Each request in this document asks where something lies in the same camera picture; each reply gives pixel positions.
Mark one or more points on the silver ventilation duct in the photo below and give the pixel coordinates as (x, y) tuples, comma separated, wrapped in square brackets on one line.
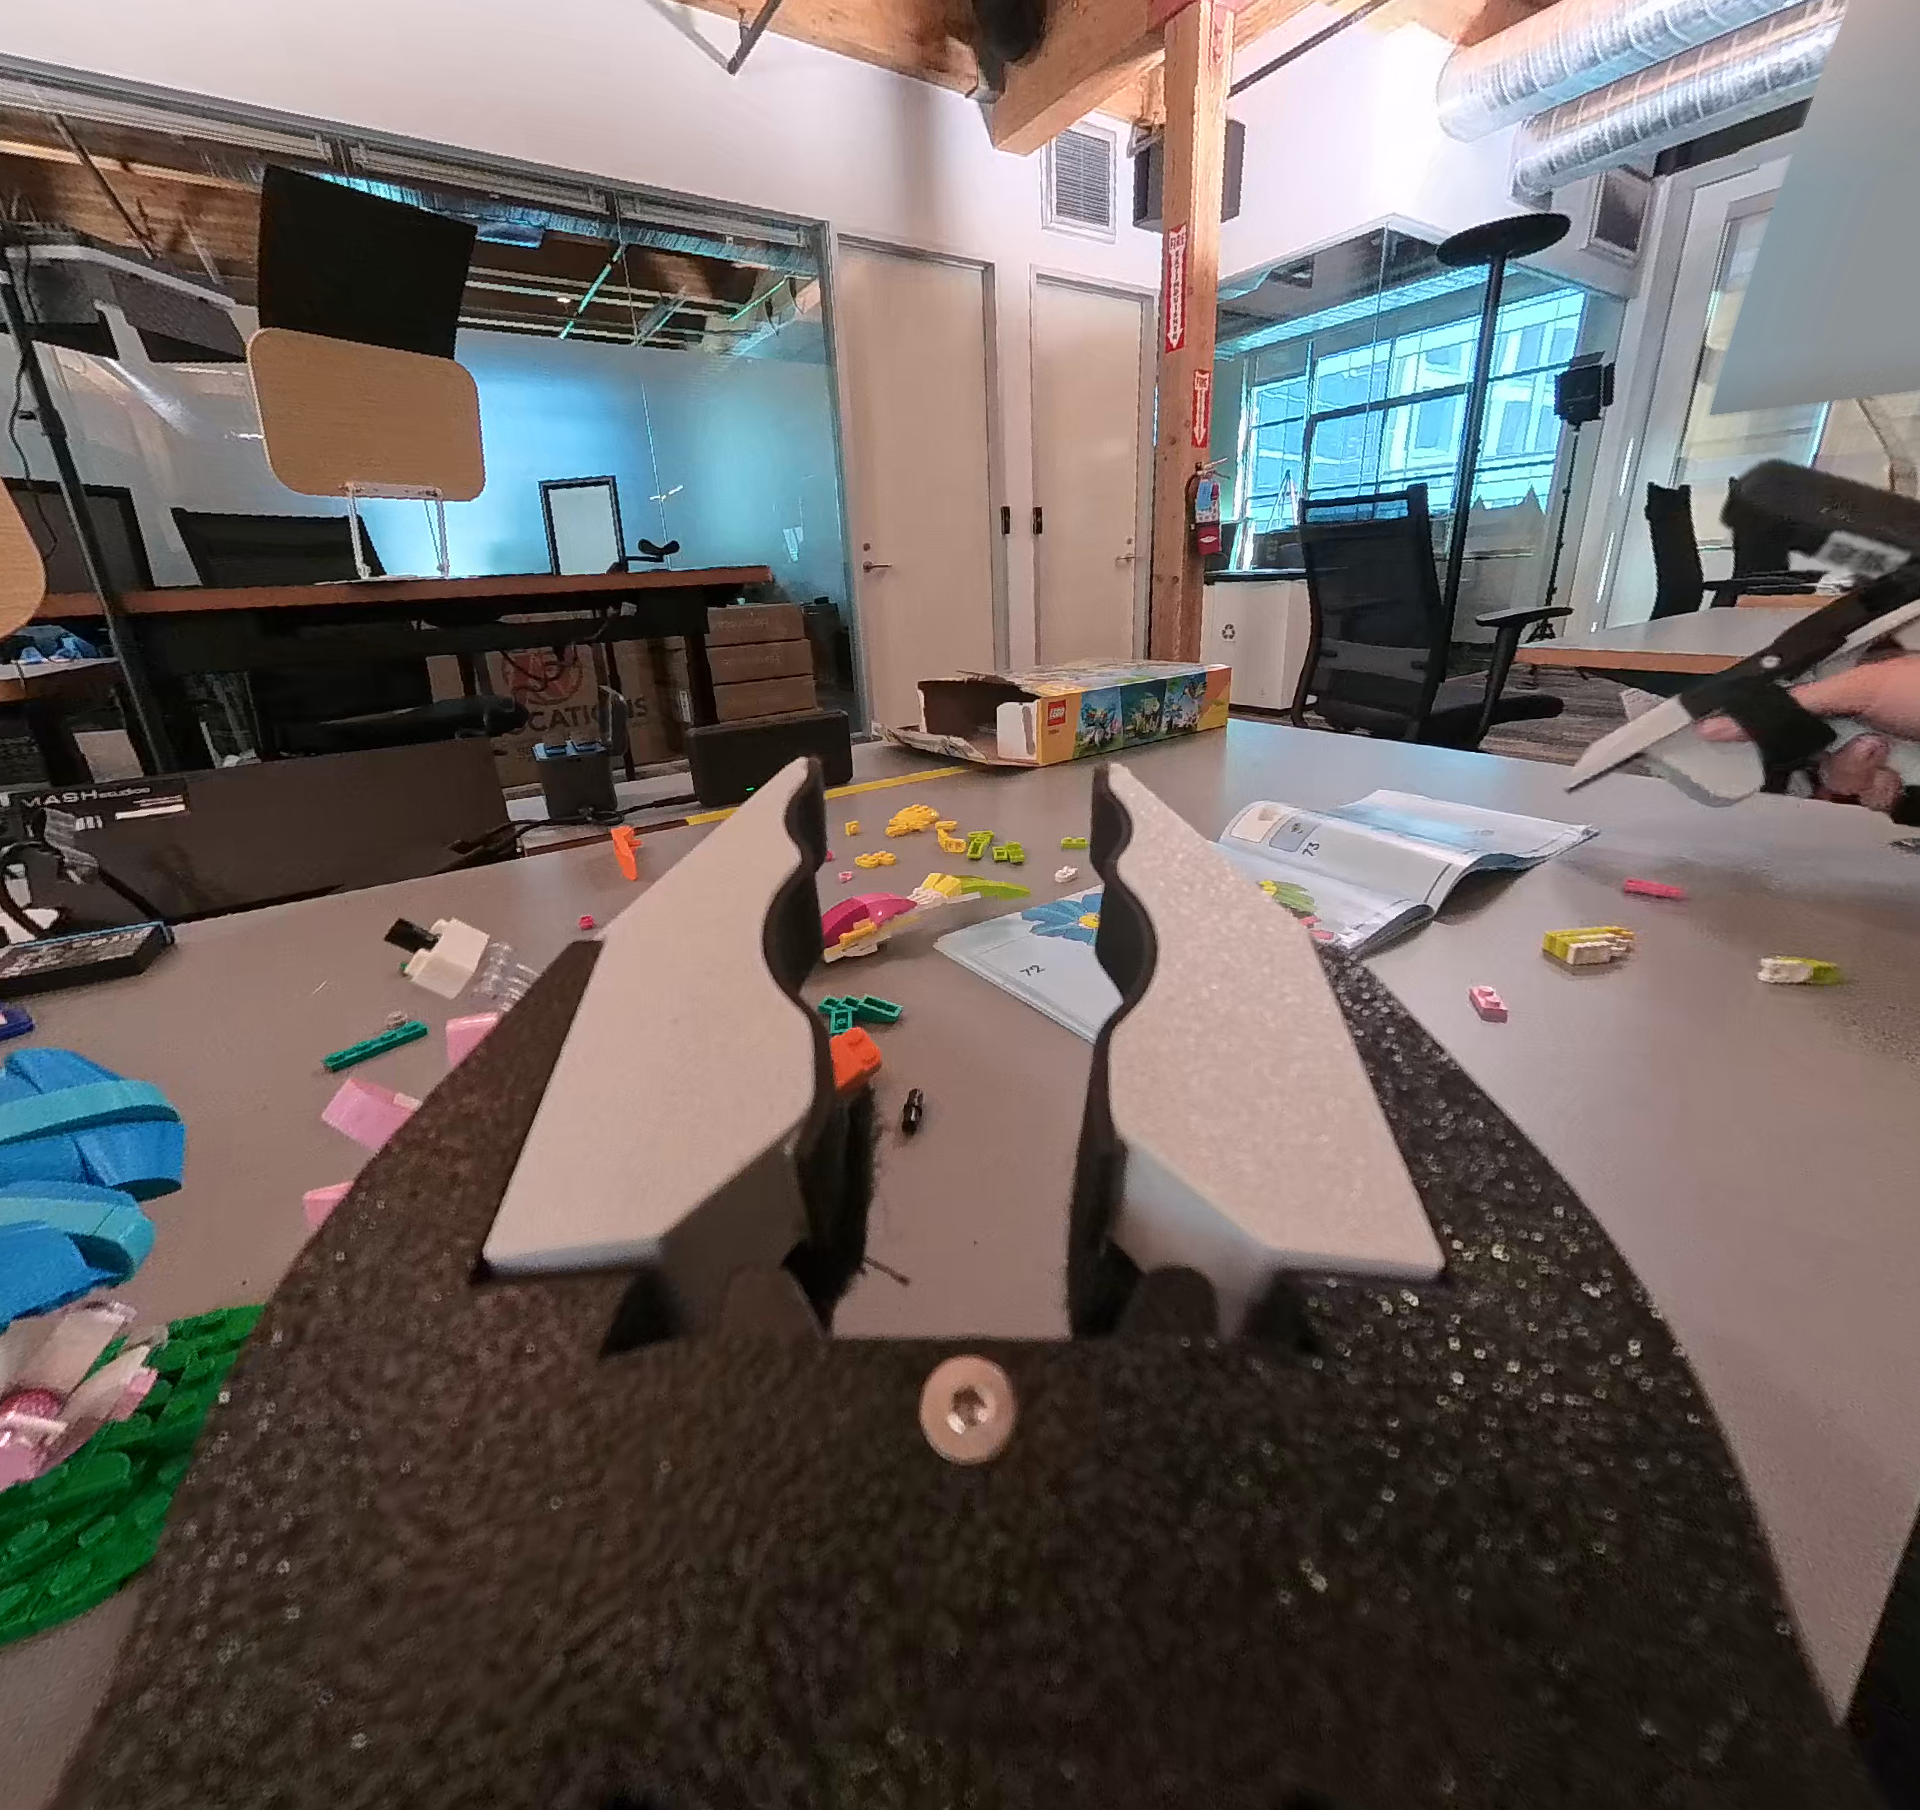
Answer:
[(1649, 55)]

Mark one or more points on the black monitor panel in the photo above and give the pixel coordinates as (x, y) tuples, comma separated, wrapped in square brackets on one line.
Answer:
[(367, 257)]

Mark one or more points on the opened lego cardboard box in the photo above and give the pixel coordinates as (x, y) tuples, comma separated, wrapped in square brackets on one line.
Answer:
[(1101, 715)]

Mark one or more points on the person's right hand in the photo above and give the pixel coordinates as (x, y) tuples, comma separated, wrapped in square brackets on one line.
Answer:
[(1867, 699)]

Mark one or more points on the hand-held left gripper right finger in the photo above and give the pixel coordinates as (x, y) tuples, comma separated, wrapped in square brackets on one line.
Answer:
[(1252, 1090)]

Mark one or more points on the large printed cardboard box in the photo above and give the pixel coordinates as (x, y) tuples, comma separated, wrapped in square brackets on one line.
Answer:
[(577, 685)]

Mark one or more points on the black mesh office chair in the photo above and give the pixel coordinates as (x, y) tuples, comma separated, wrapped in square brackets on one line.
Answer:
[(1364, 611)]

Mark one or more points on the green lego baseplate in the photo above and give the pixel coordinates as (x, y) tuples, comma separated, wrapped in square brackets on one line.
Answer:
[(90, 1526)]

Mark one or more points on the scattered small lego pieces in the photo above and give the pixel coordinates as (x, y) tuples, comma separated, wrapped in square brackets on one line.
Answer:
[(944, 842)]

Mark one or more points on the black floor lamp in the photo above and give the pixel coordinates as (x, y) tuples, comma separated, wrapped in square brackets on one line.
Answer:
[(1484, 340)]

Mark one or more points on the small flat black box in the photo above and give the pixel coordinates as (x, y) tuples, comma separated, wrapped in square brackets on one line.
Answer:
[(82, 954)]

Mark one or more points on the white and black lego piece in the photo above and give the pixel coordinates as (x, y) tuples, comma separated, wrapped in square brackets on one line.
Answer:
[(443, 954)]

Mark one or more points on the pink translucent lego flower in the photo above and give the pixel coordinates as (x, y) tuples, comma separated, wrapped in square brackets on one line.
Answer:
[(58, 1390)]

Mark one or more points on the large white panel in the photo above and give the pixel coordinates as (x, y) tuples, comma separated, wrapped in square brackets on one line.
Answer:
[(1829, 159)]

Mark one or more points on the black speaker box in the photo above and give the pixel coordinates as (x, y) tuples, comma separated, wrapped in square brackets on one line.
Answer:
[(765, 752)]

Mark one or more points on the teal lego plate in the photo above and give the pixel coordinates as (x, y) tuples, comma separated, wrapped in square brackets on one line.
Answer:
[(375, 1045)]

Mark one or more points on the black chair at far table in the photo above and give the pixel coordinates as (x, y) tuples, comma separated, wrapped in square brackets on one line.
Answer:
[(1686, 550)]

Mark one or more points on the orange lego carrot piece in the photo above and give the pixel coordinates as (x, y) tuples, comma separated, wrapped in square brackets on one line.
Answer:
[(624, 852)]

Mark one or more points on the black light on stand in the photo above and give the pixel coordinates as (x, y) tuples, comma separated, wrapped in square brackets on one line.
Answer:
[(1582, 393)]

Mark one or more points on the rounded wooden board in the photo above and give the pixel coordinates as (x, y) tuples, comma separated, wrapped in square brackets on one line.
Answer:
[(13, 566), (365, 414)]

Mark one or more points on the teal lego frame pieces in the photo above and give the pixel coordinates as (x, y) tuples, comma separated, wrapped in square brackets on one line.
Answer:
[(861, 1011)]

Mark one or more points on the loose blue instruction sheet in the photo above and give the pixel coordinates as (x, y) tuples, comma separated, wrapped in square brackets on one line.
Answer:
[(1034, 954)]

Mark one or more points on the pink lego flower assembly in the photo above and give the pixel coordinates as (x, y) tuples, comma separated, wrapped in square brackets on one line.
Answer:
[(865, 925)]

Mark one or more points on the wooden support pillar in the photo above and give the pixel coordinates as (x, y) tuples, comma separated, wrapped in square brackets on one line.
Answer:
[(1191, 340)]

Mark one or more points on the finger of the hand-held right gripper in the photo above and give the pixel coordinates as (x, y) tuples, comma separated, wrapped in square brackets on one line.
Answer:
[(1635, 734)]

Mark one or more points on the lime and yellow lego assembly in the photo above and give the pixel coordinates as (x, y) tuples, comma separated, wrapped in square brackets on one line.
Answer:
[(1586, 946)]

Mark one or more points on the blue lego build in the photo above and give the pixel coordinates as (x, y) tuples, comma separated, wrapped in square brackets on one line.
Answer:
[(74, 1135)]

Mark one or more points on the white and lime lego piece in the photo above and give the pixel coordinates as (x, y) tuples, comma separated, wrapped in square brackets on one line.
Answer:
[(1800, 970)]

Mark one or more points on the black battery charger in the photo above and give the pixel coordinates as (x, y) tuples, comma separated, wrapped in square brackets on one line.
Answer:
[(577, 778)]

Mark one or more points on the orange lego brick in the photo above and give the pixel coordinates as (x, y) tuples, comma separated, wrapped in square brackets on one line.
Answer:
[(854, 1056)]

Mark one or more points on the large black equipment case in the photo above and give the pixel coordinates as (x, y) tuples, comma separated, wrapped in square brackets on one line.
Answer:
[(314, 821)]

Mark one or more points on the red fire extinguisher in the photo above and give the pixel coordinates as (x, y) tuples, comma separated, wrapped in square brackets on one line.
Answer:
[(1203, 509)]

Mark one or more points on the small framed whiteboard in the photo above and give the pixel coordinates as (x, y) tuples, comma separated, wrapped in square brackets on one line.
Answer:
[(581, 522)]

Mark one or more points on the small pink lego brick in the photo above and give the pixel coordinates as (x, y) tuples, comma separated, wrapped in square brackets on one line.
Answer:
[(471, 1037)]

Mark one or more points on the long wooden desk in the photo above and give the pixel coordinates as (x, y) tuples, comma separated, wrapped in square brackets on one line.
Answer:
[(433, 589)]

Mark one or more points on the white wall vent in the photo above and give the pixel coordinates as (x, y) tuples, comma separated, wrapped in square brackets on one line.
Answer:
[(1081, 181)]

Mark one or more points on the far grey table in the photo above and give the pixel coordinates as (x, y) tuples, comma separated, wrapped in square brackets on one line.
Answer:
[(1664, 636)]

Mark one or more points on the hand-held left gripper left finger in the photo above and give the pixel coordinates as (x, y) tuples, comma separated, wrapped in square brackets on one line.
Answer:
[(659, 1074)]

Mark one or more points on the small pink lego plate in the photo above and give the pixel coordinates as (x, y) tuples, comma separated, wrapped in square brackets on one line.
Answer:
[(1486, 1001)]

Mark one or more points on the black tripod stand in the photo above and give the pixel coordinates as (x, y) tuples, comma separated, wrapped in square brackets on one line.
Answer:
[(74, 489)]

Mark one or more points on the stack of cardboard boxes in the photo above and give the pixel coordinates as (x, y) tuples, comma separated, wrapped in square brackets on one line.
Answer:
[(761, 662)]

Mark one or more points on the clear lego piece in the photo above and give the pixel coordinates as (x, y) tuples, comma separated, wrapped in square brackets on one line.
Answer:
[(510, 972)]

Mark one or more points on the lego instruction booklet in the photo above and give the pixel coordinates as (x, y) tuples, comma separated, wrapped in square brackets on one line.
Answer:
[(1393, 858)]

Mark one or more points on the pink lego slope piece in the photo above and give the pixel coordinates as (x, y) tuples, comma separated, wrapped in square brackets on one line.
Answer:
[(367, 1113)]

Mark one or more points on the white door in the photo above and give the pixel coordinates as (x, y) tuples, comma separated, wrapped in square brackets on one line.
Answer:
[(1089, 475), (914, 475)]

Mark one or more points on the white recycling bin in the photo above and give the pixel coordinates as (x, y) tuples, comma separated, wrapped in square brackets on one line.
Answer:
[(1260, 636)]

